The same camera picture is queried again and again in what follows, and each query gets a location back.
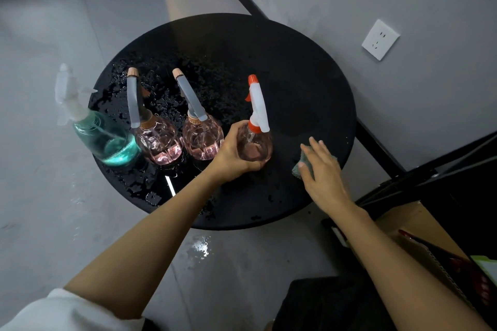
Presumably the person's left hand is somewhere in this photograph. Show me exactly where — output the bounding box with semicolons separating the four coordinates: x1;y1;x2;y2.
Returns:
208;120;269;184

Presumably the person's right hand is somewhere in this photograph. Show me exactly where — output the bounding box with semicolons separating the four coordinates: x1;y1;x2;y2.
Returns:
298;137;354;217

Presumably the pink spray bottle grey nozzle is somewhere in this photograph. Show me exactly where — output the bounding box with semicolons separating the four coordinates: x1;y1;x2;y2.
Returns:
172;67;225;161
126;67;184;167

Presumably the green cleaning cloth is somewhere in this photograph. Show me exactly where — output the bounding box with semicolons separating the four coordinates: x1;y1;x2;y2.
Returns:
291;144;339;180

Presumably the pink bottle orange white nozzle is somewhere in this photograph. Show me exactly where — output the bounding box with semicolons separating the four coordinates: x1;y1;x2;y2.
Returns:
237;73;274;163

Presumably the green spray bottle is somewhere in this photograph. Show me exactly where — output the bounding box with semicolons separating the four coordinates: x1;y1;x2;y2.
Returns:
54;63;142;168

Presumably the black metal rack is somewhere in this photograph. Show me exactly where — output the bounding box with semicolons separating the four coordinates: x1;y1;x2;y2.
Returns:
322;131;497;258

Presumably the person's left forearm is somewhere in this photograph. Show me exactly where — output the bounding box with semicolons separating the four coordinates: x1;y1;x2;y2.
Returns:
64;171;222;321

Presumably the person's right forearm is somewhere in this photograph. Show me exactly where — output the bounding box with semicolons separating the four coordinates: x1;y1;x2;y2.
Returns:
322;202;492;331

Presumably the person's white sleeve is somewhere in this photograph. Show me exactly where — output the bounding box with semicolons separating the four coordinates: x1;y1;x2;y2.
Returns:
0;288;147;331

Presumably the brown cardboard box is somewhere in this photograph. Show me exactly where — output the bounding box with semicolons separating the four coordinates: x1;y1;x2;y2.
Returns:
374;201;497;316

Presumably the round black table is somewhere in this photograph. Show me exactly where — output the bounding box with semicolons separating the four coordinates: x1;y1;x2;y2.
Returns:
88;13;358;231

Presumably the green white label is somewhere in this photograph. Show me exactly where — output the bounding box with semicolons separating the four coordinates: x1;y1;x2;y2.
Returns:
470;255;497;285

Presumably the white wall socket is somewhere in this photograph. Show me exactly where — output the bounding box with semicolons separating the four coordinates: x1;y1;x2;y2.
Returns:
361;18;401;62

